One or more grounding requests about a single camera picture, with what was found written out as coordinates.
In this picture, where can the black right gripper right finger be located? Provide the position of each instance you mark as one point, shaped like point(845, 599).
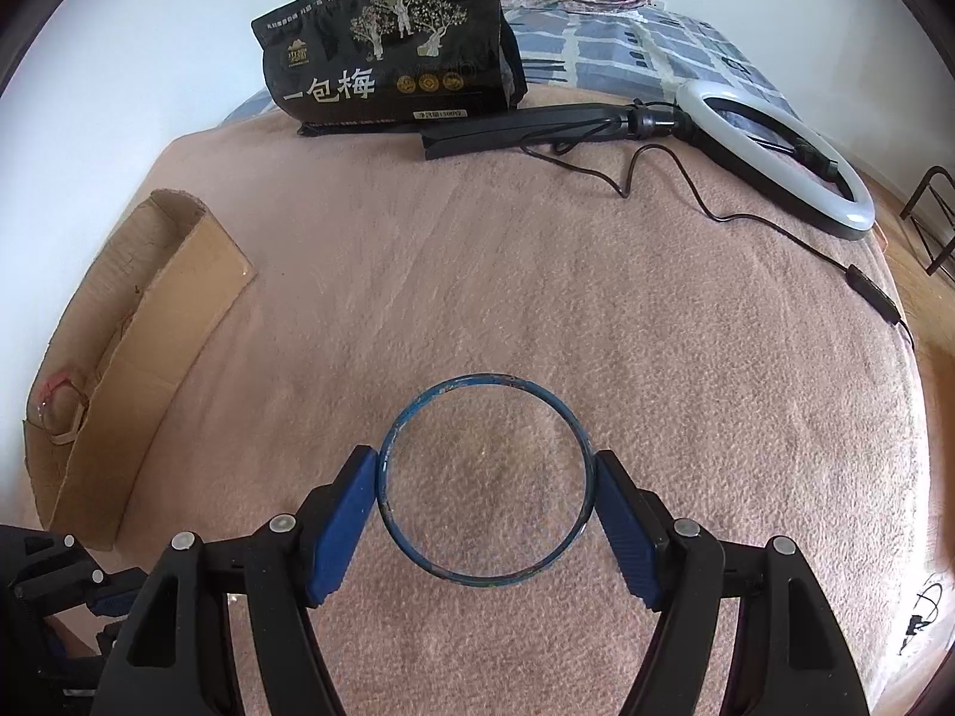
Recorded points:
point(789, 655)

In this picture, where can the black snack bag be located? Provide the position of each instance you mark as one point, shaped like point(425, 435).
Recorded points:
point(374, 65)

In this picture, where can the black metal rack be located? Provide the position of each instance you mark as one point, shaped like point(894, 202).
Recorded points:
point(929, 210)

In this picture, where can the white ring light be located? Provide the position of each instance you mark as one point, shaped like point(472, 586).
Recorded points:
point(777, 154)

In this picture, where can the pink fleece blanket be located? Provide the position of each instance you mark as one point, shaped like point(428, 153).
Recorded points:
point(731, 373)

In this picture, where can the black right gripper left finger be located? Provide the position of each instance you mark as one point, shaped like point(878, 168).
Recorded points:
point(175, 653)

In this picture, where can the black tripod stand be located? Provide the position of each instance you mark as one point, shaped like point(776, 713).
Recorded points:
point(555, 124)

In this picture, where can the brown cardboard box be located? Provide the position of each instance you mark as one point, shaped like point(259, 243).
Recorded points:
point(125, 342)

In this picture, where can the blue patterned bedsheet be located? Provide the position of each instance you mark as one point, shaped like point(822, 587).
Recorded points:
point(644, 55)

